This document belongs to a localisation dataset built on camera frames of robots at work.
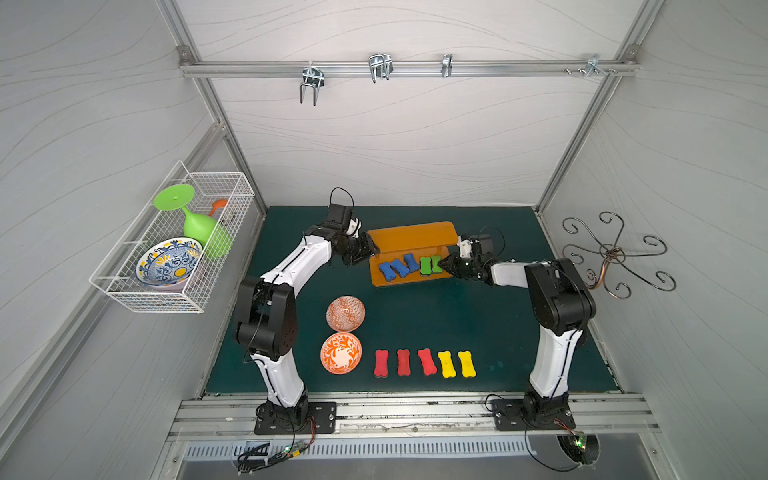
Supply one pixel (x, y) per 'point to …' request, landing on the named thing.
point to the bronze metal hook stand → (612, 259)
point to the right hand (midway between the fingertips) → (440, 261)
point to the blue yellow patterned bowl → (169, 263)
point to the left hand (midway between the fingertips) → (377, 251)
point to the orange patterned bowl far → (345, 314)
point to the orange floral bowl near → (341, 353)
